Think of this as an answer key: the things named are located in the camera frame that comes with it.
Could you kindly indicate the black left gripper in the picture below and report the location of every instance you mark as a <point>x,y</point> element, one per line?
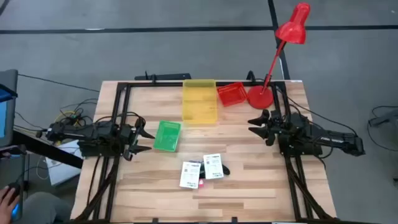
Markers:
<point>127,137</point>

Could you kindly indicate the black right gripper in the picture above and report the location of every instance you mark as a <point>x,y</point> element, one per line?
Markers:
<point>276,127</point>

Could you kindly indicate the white printed cardboard box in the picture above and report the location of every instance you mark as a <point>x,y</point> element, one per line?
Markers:
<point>190,175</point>
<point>213,166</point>

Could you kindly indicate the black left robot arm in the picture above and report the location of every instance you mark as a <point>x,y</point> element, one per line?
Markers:
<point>93,132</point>

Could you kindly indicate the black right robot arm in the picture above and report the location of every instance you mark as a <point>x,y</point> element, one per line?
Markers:
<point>335,140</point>

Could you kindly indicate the yellow translucent plastic bin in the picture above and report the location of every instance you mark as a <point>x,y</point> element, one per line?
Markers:
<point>199,102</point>

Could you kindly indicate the red desk lamp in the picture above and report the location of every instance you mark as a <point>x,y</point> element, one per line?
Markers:
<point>260,98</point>

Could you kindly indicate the green plastic basket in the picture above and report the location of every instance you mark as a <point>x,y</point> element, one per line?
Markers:
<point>167,136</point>

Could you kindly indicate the red plastic basket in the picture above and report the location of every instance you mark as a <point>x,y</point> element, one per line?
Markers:
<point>231,95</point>

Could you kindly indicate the black power strip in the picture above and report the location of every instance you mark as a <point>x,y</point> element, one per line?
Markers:
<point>171,76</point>

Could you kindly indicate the black side desk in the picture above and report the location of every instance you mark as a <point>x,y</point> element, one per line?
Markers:
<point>46,149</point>

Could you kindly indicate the person's leg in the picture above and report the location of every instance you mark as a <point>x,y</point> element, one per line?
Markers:
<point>46,211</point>

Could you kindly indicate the grey floor stand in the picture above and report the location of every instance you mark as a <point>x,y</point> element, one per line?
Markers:
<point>387,118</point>

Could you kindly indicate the black computer mouse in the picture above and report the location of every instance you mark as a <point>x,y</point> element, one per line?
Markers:
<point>15,186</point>

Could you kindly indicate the computer monitor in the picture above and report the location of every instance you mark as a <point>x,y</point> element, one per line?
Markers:
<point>7,118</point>

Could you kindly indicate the person's hand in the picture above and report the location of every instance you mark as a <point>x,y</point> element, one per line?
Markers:
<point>6,208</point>

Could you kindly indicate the black aluminium table frame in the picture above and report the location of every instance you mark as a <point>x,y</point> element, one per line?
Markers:
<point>168,84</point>

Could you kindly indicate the pink wall charger plug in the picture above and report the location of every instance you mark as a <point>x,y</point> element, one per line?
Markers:
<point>201,183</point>

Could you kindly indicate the small black frame clip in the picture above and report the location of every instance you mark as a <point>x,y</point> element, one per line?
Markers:
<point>154,220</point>
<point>234,219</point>

